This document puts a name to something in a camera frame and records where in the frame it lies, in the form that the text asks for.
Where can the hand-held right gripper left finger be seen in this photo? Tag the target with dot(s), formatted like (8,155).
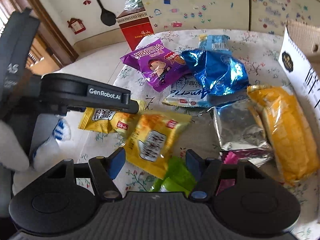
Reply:
(117,163)

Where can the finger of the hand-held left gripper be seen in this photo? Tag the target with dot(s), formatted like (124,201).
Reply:
(112,97)

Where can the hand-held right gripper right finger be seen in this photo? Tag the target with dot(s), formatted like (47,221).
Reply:
(192,162)

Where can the small yellow snack packet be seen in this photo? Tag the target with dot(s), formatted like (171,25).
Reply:
(100,120)

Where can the purple cartoon snack packet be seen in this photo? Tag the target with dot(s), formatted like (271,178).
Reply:
(155,65)

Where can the silver foil snack packet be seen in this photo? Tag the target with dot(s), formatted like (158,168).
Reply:
(240,127)

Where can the blue foil snack packet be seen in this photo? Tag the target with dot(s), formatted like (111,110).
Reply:
(217,72)

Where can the cardboard box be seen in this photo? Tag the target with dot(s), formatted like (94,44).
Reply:
(300,55)

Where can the green snack packet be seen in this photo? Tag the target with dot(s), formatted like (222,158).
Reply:
(178,175)

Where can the magenta snack packet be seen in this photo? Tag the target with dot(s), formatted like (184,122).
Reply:
(232,158)

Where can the large yellow snack packet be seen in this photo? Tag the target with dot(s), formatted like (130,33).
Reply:
(155,140)

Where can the white and blue snack packet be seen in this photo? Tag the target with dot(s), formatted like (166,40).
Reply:
(185,97)

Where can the red gift box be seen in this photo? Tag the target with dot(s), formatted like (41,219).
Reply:
(136,30)

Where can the orange bread packet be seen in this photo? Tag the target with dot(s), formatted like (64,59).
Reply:
(287,135)

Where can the light blue snack packet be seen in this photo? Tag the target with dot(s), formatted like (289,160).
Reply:
(215,42)

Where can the floral tablecloth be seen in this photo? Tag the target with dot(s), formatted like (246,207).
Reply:
(262,62)

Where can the wooden door frame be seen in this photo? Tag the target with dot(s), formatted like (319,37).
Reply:
(50,27)

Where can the red house wall decal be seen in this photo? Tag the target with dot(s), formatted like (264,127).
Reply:
(71,26)

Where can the black vase wall decal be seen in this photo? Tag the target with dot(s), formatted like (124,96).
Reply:
(107,17)

